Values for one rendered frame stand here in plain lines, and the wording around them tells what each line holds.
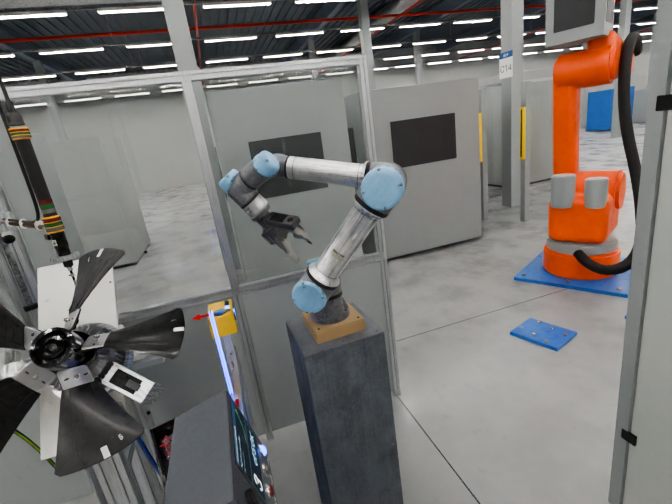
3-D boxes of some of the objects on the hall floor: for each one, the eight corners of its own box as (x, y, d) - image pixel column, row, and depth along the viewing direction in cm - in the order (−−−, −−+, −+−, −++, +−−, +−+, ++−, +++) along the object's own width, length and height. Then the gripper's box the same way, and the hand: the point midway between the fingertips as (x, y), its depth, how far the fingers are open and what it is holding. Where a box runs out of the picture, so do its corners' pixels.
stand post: (148, 583, 162) (75, 406, 135) (170, 574, 165) (103, 398, 137) (146, 594, 158) (71, 414, 131) (169, 585, 160) (100, 406, 133)
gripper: (265, 201, 134) (306, 242, 141) (240, 229, 126) (284, 272, 133) (277, 193, 127) (319, 237, 134) (252, 223, 119) (298, 267, 126)
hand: (304, 250), depth 131 cm, fingers open, 8 cm apart
